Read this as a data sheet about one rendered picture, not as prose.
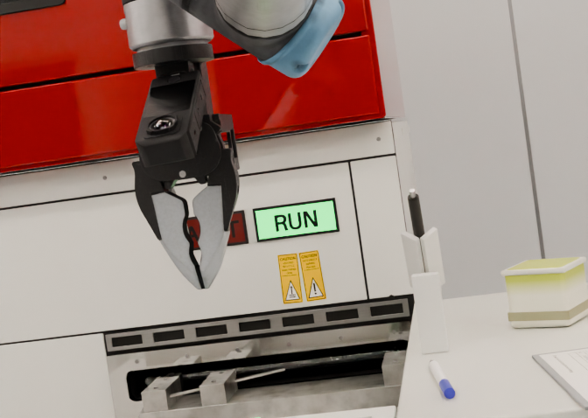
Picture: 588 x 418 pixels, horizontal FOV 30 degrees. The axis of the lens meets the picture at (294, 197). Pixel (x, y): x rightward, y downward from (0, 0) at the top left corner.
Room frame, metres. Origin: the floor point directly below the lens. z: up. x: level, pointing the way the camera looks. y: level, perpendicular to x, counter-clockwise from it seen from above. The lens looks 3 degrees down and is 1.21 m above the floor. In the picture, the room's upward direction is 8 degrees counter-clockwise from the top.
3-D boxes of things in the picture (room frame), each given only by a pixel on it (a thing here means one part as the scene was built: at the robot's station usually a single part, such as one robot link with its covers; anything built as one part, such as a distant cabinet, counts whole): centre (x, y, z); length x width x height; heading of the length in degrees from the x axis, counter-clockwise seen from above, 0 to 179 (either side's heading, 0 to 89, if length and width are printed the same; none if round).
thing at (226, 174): (0.95, 0.07, 1.19); 0.05 x 0.02 x 0.09; 82
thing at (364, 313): (1.55, 0.08, 0.96); 0.44 x 0.01 x 0.02; 82
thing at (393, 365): (1.44, -0.10, 0.89); 0.08 x 0.03 x 0.03; 172
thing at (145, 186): (0.96, 0.11, 1.18); 0.05 x 0.02 x 0.09; 82
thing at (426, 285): (1.19, -0.13, 1.03); 0.06 x 0.04 x 0.13; 172
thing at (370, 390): (1.46, 0.06, 0.87); 0.36 x 0.08 x 0.03; 82
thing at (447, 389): (1.03, -0.11, 0.97); 0.14 x 0.01 x 0.01; 179
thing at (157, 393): (1.48, 0.22, 0.89); 0.08 x 0.03 x 0.03; 172
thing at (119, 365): (1.54, 0.08, 0.89); 0.44 x 0.02 x 0.10; 82
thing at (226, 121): (0.98, 0.09, 1.25); 0.09 x 0.08 x 0.12; 172
